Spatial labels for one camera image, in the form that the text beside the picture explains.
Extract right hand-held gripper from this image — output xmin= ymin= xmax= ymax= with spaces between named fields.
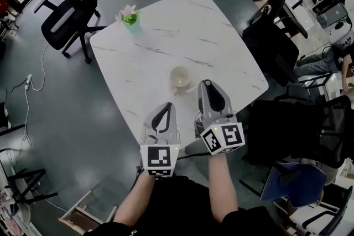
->
xmin=193 ymin=80 xmax=246 ymax=156

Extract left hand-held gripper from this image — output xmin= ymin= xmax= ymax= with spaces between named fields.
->
xmin=139 ymin=102 xmax=182 ymax=179

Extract cream ceramic cup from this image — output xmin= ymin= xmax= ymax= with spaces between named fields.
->
xmin=169 ymin=65 xmax=192 ymax=96

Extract person's right forearm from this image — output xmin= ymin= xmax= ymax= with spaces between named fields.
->
xmin=207 ymin=152 xmax=240 ymax=224

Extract person's left forearm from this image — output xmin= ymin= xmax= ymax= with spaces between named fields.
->
xmin=112 ymin=173 xmax=157 ymax=225

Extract black office chair with headrest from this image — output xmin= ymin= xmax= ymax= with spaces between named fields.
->
xmin=241 ymin=0 xmax=309 ymax=88

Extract black mesh chair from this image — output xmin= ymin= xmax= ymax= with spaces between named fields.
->
xmin=242 ymin=95 xmax=354 ymax=175

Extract person's black shirt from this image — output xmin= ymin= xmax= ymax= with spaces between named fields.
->
xmin=90 ymin=175 xmax=287 ymax=236

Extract pink flowers in teal pot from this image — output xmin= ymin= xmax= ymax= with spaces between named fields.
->
xmin=114 ymin=4 xmax=143 ymax=34

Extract blue chair seat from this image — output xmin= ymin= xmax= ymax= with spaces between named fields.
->
xmin=259 ymin=161 xmax=327 ymax=208

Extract wooden stool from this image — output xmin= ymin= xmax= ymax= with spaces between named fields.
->
xmin=58 ymin=188 xmax=119 ymax=235

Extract black office chair with armrests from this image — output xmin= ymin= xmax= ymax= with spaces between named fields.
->
xmin=33 ymin=0 xmax=109 ymax=65

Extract black metal stand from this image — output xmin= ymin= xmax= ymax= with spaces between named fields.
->
xmin=0 ymin=147 xmax=59 ymax=206

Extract silver laptop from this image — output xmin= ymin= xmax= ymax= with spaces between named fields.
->
xmin=317 ymin=2 xmax=350 ymax=28

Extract black chair with white seat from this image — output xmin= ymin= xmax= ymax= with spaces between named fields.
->
xmin=286 ymin=181 xmax=354 ymax=236

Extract white power strip with cable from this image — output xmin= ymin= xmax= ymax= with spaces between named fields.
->
xmin=5 ymin=43 xmax=52 ymax=166

